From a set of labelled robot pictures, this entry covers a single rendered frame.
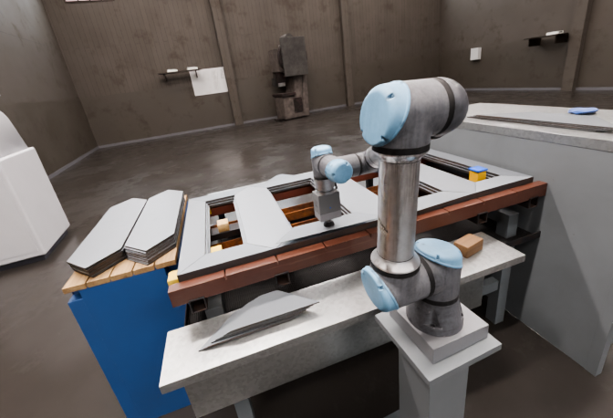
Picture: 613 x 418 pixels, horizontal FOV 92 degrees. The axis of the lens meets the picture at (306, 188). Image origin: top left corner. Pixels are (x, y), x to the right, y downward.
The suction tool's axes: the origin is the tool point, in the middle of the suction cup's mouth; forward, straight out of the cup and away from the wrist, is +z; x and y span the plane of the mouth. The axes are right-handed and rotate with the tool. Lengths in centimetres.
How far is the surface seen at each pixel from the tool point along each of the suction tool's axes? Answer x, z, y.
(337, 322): 27.5, 17.7, 11.0
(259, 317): 18.1, 13.7, 33.6
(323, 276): -11.1, 30.7, 1.2
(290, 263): 7.2, 5.4, 18.8
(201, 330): 11, 18, 52
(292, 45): -922, -151, -291
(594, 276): 35, 37, -102
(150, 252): -24, 2, 68
